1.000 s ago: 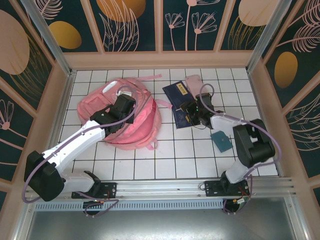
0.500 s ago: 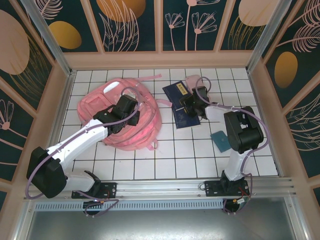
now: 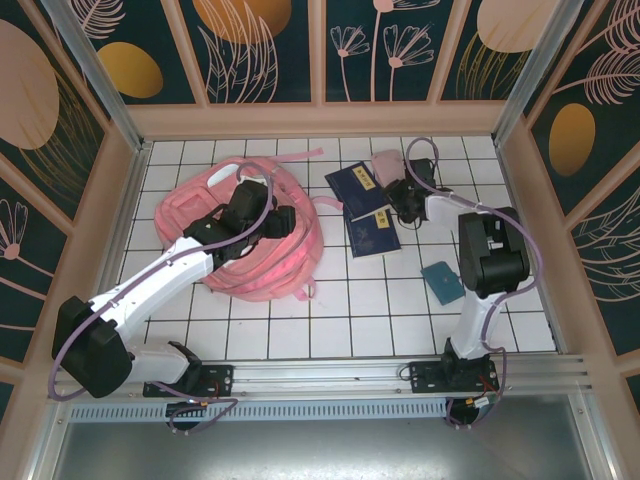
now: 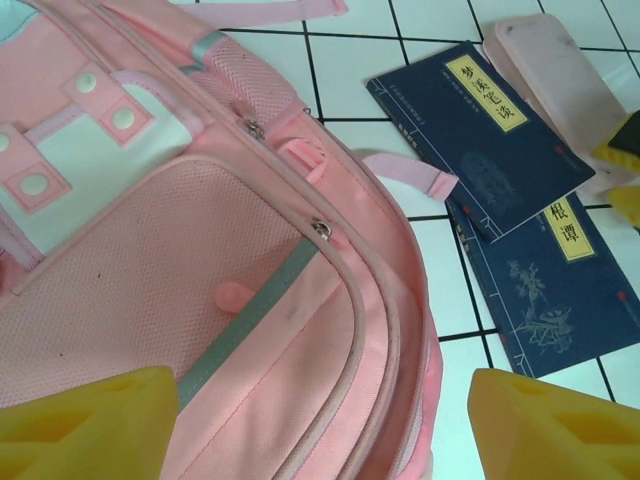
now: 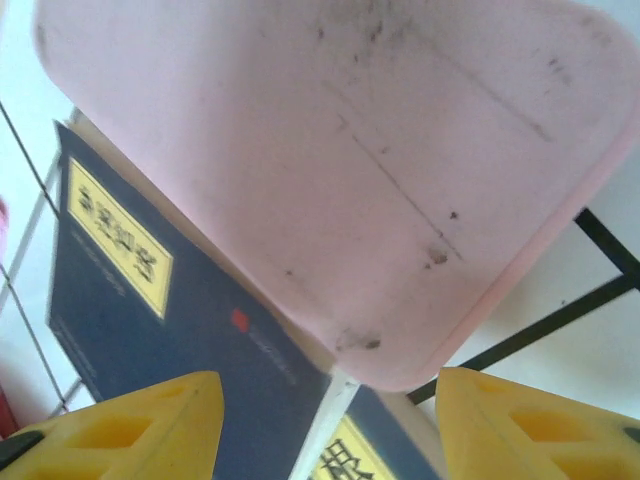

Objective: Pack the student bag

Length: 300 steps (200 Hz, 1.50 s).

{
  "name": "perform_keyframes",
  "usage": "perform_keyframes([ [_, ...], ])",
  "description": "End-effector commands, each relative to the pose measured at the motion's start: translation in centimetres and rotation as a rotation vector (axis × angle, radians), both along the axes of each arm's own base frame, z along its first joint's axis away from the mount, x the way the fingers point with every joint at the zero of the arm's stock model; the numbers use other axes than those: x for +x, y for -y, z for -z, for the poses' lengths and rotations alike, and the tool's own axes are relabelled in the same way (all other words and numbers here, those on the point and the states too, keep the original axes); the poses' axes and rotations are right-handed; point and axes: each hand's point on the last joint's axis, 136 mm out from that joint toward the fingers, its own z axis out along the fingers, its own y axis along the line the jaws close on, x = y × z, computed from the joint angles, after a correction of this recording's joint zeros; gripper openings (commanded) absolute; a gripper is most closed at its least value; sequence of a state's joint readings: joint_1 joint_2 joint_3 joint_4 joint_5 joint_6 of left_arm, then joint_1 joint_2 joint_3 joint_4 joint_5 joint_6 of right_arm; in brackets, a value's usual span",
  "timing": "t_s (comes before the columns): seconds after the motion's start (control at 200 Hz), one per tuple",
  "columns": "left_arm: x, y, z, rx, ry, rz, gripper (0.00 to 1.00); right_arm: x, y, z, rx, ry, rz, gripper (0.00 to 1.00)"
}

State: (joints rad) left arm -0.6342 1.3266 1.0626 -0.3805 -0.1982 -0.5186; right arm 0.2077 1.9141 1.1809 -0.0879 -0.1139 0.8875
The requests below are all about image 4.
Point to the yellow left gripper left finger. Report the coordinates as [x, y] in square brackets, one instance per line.
[85, 430]

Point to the navy book plant drawing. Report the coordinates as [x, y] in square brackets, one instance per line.
[550, 310]

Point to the pink pencil case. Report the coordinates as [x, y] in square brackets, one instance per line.
[550, 75]

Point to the navy book long yellow label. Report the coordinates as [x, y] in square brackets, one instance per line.
[475, 140]

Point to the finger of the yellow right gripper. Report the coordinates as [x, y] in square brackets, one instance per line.
[630, 202]
[622, 157]

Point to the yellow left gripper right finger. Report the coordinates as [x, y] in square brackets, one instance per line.
[560, 435]

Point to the pink school backpack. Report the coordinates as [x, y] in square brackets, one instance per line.
[175, 225]

